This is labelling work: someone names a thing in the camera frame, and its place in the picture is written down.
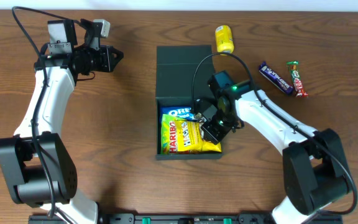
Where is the blue Oreo cookie pack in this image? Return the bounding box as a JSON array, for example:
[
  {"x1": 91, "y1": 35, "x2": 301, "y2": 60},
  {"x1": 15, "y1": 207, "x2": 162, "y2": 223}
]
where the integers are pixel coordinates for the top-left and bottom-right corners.
[{"x1": 160, "y1": 106, "x2": 197, "y2": 121}]

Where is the yellow sunflower seed bag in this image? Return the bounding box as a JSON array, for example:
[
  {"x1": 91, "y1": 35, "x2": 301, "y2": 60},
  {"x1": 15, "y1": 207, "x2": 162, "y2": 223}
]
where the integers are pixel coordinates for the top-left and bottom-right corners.
[{"x1": 175, "y1": 121, "x2": 222, "y2": 154}]

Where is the green Haribo gummy bag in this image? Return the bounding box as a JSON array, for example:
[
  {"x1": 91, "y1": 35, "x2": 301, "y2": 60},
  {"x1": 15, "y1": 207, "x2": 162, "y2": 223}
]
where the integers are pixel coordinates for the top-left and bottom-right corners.
[{"x1": 161, "y1": 114, "x2": 184, "y2": 154}]

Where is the black gift box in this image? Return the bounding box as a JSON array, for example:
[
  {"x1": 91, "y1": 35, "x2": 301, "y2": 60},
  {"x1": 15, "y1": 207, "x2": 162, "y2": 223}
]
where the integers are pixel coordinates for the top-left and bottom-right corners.
[{"x1": 155, "y1": 45, "x2": 223, "y2": 161}]

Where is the dark blue Dairy Milk bar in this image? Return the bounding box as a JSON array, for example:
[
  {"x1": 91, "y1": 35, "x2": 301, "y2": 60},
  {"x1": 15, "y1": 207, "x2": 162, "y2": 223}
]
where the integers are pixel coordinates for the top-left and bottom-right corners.
[{"x1": 259, "y1": 62, "x2": 294, "y2": 95}]

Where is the yellow can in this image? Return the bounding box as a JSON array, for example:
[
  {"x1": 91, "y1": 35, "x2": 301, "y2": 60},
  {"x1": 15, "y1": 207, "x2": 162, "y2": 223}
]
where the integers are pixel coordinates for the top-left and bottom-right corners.
[{"x1": 215, "y1": 25, "x2": 234, "y2": 54}]

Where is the red green KitKat bar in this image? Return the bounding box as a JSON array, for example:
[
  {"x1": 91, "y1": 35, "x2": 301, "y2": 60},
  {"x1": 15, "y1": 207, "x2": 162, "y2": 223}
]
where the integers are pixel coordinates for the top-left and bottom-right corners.
[{"x1": 287, "y1": 61, "x2": 308, "y2": 98}]

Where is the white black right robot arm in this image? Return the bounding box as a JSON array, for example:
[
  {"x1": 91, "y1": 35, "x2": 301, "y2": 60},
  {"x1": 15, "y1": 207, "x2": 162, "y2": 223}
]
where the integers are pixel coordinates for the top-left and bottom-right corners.
[{"x1": 196, "y1": 72, "x2": 356, "y2": 223}]

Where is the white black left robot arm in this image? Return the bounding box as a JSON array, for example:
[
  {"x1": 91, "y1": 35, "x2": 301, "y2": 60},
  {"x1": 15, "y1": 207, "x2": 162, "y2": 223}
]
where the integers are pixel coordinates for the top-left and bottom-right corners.
[{"x1": 0, "y1": 19, "x2": 124, "y2": 223}]

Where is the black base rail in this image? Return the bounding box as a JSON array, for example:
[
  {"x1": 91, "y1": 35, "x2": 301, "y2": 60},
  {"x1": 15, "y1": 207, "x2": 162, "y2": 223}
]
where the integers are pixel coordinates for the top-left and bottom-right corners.
[{"x1": 28, "y1": 212, "x2": 343, "y2": 224}]

